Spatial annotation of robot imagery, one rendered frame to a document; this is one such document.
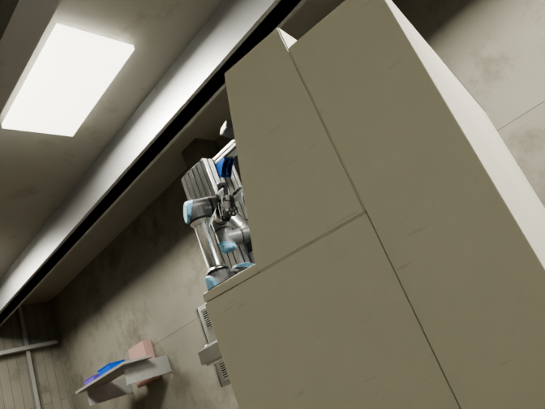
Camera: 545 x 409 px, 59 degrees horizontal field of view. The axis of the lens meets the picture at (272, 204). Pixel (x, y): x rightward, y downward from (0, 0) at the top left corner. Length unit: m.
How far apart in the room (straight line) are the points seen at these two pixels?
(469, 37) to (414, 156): 3.07
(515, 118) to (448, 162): 2.81
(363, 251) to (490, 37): 3.11
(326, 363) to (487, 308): 0.41
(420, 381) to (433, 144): 0.52
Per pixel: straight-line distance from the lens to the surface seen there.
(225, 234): 2.21
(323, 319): 1.24
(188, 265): 6.12
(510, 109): 3.94
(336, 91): 1.27
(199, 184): 2.96
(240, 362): 1.40
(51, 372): 9.36
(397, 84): 1.21
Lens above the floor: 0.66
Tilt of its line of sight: 20 degrees up
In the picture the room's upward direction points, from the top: 22 degrees counter-clockwise
